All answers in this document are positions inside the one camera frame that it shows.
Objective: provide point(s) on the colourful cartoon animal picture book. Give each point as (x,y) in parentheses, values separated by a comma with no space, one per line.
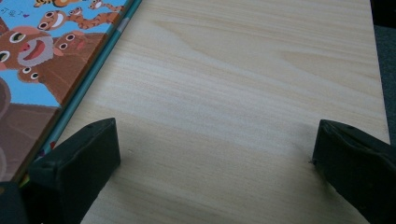
(37,77)

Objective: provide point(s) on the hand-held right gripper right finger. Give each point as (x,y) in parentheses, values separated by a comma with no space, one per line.
(358,168)

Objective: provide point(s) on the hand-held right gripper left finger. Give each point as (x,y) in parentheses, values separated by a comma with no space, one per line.
(71,168)

